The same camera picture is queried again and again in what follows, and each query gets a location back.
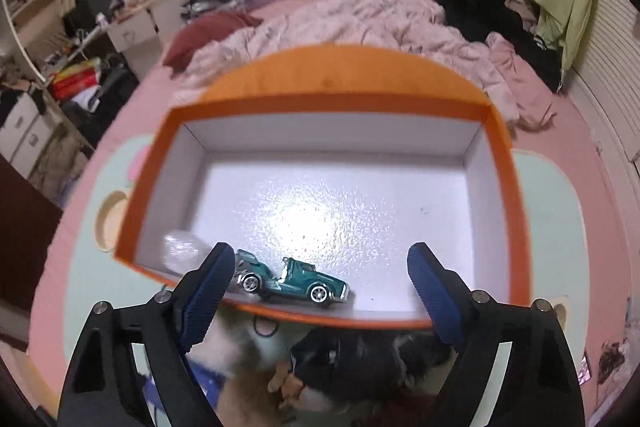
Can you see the black bag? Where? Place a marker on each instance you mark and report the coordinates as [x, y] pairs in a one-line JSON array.
[[92, 2]]

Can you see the black clothes pile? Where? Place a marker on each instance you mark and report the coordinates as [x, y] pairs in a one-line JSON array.
[[480, 12]]

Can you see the black doll garment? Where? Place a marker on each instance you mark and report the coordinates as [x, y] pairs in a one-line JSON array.
[[350, 357]]

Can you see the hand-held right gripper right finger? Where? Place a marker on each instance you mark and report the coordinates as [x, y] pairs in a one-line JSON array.
[[435, 297]]

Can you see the green toy car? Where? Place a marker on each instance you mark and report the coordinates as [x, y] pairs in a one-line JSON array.
[[300, 279]]

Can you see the white fluffy pompom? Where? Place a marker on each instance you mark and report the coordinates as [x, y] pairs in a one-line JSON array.
[[225, 347]]

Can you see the cartoon printed desktop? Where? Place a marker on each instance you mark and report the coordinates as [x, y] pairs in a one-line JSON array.
[[545, 217]]

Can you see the red pillow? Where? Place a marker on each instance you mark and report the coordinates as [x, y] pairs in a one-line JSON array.
[[200, 37]]

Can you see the blue cloth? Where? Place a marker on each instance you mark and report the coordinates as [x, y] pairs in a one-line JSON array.
[[202, 379]]

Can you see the small white-haired figure toy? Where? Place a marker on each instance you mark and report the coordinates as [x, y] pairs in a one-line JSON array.
[[287, 382]]

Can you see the red cardboard box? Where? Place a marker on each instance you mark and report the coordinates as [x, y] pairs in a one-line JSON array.
[[75, 82]]

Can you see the clear plastic wrapper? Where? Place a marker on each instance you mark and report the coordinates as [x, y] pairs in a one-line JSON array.
[[182, 254]]

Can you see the brown fluffy pompom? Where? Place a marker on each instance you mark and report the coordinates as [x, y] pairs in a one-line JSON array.
[[250, 399]]

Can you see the grey clothes pile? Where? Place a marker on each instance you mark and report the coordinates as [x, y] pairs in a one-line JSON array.
[[215, 4]]

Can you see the orange cardboard box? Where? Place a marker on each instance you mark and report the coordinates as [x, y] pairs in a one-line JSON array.
[[325, 77]]

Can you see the white drawer unit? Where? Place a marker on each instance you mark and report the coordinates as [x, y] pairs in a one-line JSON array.
[[25, 132]]

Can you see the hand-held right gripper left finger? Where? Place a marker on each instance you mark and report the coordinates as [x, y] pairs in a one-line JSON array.
[[207, 297]]

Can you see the pink blanket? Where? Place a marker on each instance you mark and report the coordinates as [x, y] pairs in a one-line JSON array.
[[350, 22]]

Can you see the brown fur garment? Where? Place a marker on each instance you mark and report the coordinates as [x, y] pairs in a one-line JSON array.
[[65, 167]]

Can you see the white drawer cabinet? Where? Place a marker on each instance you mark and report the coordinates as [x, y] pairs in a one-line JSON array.
[[132, 34]]

